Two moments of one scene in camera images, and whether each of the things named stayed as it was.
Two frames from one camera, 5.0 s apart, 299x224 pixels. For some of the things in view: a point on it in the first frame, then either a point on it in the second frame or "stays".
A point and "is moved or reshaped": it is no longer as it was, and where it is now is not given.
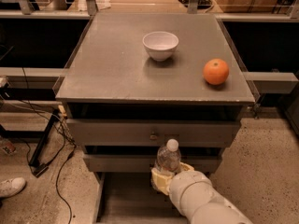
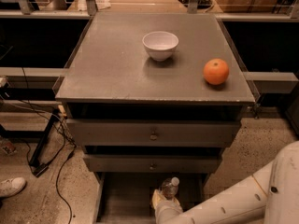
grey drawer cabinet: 135,80 stays
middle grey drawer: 144,162 stays
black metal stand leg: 37,168 stays
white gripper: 181,184 to 167,206
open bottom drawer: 131,198 stays
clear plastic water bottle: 169,156 is moved or reshaped
